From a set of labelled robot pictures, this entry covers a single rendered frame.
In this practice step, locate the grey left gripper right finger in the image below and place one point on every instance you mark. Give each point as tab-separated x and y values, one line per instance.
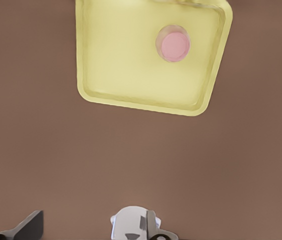
152	225

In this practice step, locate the pink cup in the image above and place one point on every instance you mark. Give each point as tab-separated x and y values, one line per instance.
174	45

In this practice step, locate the yellow square tray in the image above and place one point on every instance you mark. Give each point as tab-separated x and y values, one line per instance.
141	65

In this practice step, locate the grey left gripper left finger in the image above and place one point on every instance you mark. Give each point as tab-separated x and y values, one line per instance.
27	227

